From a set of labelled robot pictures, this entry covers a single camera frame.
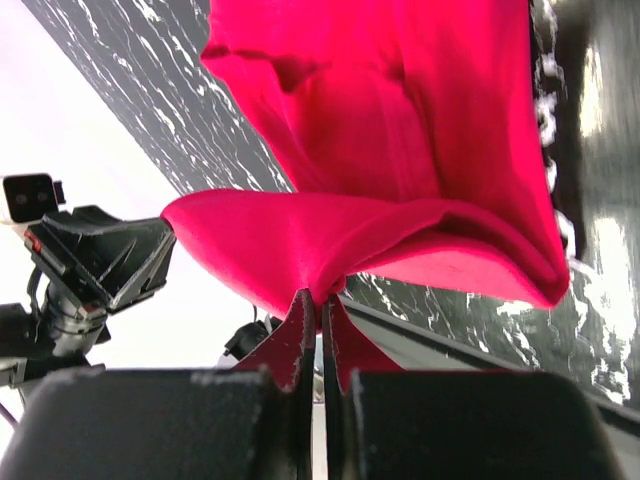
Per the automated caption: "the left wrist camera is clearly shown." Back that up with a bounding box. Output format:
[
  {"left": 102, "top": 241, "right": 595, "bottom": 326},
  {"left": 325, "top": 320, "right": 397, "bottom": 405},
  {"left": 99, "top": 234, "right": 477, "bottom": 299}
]
[{"left": 1, "top": 173, "right": 66, "bottom": 225}]

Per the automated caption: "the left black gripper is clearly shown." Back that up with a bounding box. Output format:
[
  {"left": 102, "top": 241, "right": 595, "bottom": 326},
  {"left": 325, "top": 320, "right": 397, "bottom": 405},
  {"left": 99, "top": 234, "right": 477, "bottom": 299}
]
[{"left": 24, "top": 205, "right": 176, "bottom": 358}]

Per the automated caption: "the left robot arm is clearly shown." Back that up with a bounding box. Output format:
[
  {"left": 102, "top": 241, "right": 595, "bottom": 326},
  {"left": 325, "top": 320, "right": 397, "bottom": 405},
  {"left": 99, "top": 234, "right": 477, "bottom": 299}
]
[{"left": 1, "top": 206, "right": 176, "bottom": 388}]

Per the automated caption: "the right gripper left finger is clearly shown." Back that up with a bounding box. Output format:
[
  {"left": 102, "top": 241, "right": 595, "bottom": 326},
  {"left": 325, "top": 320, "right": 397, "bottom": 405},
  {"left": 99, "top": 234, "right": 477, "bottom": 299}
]
[{"left": 234, "top": 289, "right": 316, "bottom": 479}]

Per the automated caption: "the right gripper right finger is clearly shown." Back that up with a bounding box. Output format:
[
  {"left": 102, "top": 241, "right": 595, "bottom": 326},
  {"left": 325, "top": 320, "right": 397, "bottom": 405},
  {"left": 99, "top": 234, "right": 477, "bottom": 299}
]
[{"left": 321, "top": 294, "right": 403, "bottom": 479}]

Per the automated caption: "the red t shirt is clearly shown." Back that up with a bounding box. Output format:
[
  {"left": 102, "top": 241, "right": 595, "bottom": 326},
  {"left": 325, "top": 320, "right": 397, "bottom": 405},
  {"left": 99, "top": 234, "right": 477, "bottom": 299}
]
[{"left": 160, "top": 0, "right": 572, "bottom": 314}]

